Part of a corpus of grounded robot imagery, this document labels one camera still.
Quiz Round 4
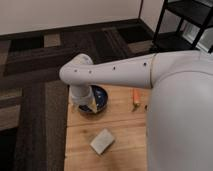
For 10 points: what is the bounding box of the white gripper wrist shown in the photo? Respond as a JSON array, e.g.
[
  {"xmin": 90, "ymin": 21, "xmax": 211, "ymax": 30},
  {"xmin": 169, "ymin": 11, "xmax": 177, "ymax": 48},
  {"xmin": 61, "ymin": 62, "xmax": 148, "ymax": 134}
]
[{"xmin": 69, "ymin": 86, "xmax": 97, "ymax": 112}]

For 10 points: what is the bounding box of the white sponge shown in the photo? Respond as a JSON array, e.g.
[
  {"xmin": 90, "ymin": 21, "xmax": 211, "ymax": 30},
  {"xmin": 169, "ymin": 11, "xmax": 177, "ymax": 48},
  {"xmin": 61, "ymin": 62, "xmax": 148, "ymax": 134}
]
[{"xmin": 90, "ymin": 129, "xmax": 115, "ymax": 155}]

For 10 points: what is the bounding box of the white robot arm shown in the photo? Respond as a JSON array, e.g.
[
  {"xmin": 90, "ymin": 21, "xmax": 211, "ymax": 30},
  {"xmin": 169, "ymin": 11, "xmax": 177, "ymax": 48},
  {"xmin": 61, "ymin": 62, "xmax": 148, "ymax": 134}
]
[{"xmin": 59, "ymin": 50, "xmax": 213, "ymax": 171}]

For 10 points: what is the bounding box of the dark blue bowl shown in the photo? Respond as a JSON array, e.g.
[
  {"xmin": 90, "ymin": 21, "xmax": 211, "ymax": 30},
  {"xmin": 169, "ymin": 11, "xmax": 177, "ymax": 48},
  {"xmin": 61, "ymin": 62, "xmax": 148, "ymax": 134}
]
[{"xmin": 78, "ymin": 85, "xmax": 108, "ymax": 114}]

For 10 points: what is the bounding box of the orange carrot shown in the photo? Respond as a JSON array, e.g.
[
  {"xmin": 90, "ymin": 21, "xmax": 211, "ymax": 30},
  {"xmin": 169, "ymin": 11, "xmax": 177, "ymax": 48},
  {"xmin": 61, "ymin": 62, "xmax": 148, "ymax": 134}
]
[{"xmin": 132, "ymin": 88, "xmax": 141, "ymax": 111}]

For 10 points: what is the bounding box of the black metal shelf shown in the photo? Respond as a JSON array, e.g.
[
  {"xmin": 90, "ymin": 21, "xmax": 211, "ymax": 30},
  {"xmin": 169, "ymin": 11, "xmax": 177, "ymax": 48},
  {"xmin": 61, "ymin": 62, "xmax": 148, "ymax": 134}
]
[{"xmin": 150, "ymin": 0, "xmax": 213, "ymax": 52}]

